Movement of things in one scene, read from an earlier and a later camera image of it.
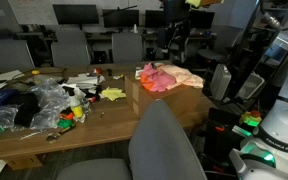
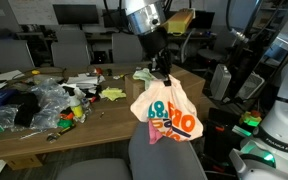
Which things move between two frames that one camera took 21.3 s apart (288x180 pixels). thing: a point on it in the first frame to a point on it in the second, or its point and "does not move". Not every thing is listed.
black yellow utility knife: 53,137 does not move
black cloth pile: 28,104 does not move
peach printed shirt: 181,76 to 170,108
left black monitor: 76,14 does not move
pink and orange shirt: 155,79 to 154,134
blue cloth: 3,97 does not move
